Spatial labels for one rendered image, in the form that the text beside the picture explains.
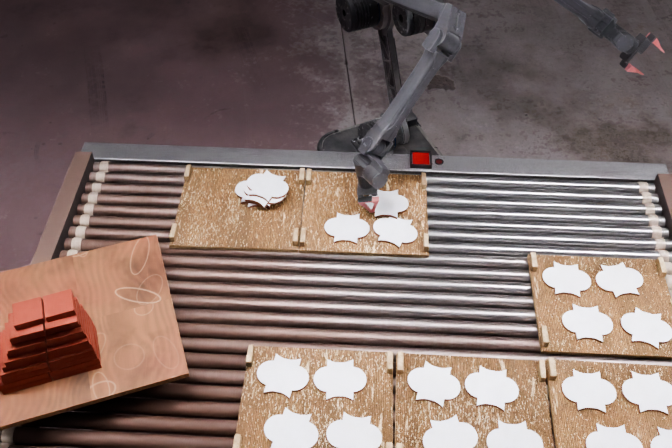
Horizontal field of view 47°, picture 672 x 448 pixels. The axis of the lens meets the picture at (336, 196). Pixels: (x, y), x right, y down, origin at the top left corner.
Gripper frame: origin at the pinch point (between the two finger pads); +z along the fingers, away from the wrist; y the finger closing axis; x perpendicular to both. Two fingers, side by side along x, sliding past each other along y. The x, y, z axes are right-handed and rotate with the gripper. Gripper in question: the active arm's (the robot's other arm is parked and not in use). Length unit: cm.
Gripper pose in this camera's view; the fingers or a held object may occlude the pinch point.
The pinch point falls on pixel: (371, 202)
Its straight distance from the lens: 256.4
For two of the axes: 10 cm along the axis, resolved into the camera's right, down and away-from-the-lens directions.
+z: 1.9, 6.9, 7.0
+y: 0.6, -7.2, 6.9
